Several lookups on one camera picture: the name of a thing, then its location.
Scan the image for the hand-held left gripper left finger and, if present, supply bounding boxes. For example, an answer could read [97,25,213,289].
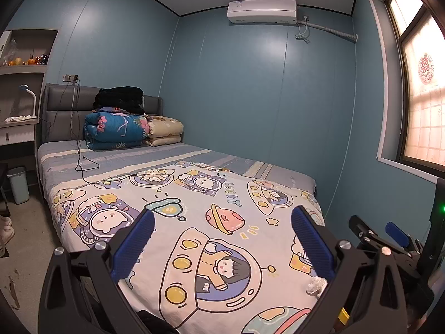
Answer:
[38,210,155,334]

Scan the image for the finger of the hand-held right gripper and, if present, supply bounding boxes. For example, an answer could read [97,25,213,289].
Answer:
[385,222,425,253]
[348,215,418,269]

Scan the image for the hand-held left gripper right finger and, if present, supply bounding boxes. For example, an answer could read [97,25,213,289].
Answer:
[291,206,408,334]

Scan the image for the small crumpled white tissue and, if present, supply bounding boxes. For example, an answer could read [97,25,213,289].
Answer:
[306,276,328,297]

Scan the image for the bed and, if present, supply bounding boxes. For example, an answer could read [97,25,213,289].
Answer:
[36,83,325,334]

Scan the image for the blue floral folded quilt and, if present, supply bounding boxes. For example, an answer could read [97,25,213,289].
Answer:
[83,109,151,151]

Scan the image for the beige folded quilt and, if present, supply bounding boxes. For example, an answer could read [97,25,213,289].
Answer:
[144,115,185,147]

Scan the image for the white shoes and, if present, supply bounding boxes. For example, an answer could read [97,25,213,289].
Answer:
[0,216,16,256]

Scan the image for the pale green waste bin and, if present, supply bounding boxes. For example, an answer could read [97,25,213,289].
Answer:
[7,166,30,205]

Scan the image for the black folded clothes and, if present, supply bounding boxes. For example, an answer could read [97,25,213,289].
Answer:
[92,86,146,115]

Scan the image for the grey padded headboard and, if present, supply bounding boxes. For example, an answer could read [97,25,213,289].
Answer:
[40,83,164,143]

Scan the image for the white desk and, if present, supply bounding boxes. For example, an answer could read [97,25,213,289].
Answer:
[0,116,40,188]

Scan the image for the red window decal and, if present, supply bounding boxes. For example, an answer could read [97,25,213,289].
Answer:
[417,53,435,85]

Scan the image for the white gooseneck desk lamp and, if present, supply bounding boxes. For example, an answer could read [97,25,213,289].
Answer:
[19,84,37,119]

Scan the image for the wrapped air conditioner pipe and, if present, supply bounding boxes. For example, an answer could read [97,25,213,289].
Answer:
[306,21,359,42]

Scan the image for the clear plastic bag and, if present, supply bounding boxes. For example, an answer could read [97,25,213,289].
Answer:
[3,39,19,60]

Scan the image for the white air conditioner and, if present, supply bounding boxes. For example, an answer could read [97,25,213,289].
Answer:
[227,0,297,26]

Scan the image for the black charging cable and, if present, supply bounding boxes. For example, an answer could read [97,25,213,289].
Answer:
[75,78,147,186]

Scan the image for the white charging cable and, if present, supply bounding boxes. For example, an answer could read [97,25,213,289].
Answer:
[69,82,79,141]

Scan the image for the wall shelf unit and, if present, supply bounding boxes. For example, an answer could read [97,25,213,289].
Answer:
[0,30,59,75]

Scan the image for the air conditioner power cable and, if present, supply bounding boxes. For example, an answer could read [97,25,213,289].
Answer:
[295,14,312,44]

